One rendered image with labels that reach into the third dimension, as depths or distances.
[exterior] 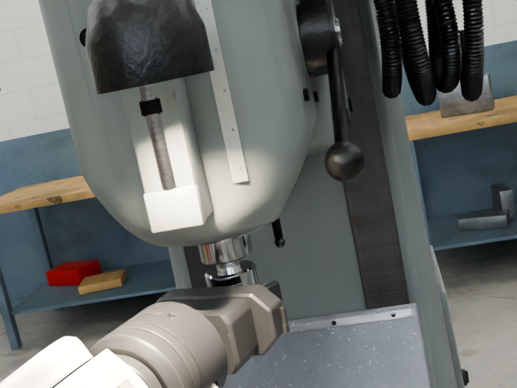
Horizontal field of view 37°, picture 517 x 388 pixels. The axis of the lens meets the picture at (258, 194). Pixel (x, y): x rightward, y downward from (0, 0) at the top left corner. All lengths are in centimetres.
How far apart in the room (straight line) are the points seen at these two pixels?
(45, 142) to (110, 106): 475
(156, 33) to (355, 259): 69
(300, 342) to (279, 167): 54
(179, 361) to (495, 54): 445
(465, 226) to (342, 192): 344
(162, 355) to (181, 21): 23
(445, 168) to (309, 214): 391
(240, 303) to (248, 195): 9
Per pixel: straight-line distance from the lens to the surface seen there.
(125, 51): 43
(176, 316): 58
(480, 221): 445
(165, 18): 44
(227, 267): 68
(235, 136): 57
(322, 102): 76
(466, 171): 496
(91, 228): 535
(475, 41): 84
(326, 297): 109
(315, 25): 67
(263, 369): 110
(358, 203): 104
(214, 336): 58
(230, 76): 57
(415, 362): 108
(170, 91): 54
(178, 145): 55
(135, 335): 55
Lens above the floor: 145
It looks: 11 degrees down
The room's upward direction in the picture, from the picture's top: 12 degrees counter-clockwise
